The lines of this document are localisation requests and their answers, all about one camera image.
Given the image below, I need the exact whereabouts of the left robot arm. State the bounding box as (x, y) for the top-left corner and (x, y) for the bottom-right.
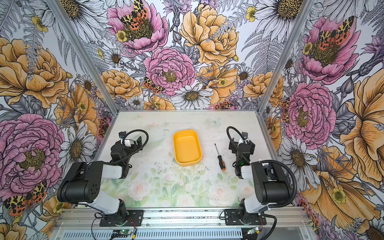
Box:
(57, 130), (149, 227)

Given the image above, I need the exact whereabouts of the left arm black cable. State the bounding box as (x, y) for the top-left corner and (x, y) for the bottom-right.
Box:
(112, 129), (150, 166)

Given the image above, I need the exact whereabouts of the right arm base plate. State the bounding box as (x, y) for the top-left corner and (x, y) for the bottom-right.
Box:
(224, 209), (267, 226)

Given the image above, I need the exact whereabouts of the orange black handled screwdriver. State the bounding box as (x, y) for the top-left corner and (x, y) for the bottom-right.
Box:
(215, 144), (226, 171)

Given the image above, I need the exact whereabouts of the left green circuit board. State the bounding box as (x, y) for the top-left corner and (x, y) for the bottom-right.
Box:
(111, 230), (135, 238)

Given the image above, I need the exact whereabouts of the right aluminium corner post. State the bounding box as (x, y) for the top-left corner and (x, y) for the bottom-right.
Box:
(257, 0), (316, 114)

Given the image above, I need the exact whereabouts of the yellow plastic bin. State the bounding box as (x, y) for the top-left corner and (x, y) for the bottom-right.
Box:
(173, 130), (203, 167)

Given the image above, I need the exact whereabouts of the right green circuit board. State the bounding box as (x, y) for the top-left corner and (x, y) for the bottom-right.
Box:
(247, 227), (260, 235)

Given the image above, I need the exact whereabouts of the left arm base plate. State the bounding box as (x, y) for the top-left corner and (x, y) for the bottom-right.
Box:
(99, 210), (144, 227)

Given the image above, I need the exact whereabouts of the green circuit board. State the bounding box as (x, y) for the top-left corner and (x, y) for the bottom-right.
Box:
(111, 230), (135, 238)
(247, 227), (260, 235)

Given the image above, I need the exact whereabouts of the aluminium front rail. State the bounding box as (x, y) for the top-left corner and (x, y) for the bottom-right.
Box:
(54, 206), (310, 230)

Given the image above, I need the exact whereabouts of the white slotted cable duct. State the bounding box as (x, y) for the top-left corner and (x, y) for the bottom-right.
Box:
(57, 228), (243, 240)

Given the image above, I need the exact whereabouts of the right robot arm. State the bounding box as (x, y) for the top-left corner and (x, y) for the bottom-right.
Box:
(224, 133), (295, 226)

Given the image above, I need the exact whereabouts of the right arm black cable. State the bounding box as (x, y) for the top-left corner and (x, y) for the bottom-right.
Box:
(226, 126), (298, 208)

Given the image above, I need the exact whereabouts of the left aluminium corner post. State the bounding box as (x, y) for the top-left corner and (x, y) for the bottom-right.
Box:
(47, 1), (119, 117)

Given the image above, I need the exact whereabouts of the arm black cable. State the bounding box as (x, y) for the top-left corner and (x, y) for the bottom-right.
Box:
(226, 126), (298, 208)
(112, 129), (150, 166)

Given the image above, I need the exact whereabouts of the aluminium corner post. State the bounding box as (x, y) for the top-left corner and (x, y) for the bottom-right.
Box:
(47, 1), (119, 117)
(257, 0), (316, 114)

